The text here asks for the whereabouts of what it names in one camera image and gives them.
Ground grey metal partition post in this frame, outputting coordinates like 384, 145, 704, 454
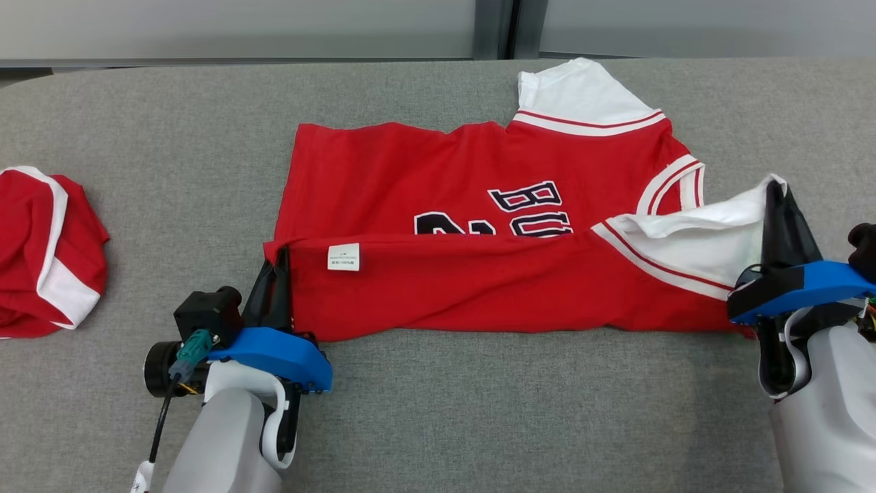
472, 0, 543, 61

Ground black cable teal connector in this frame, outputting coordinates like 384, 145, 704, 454
129, 329, 214, 493

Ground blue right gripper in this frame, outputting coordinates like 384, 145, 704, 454
727, 179, 876, 327

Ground red white shorts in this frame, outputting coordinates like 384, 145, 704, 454
0, 164, 111, 340

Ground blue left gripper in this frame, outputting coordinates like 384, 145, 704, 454
207, 246, 335, 396

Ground red white basketball jersey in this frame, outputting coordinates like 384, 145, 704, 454
263, 57, 788, 343

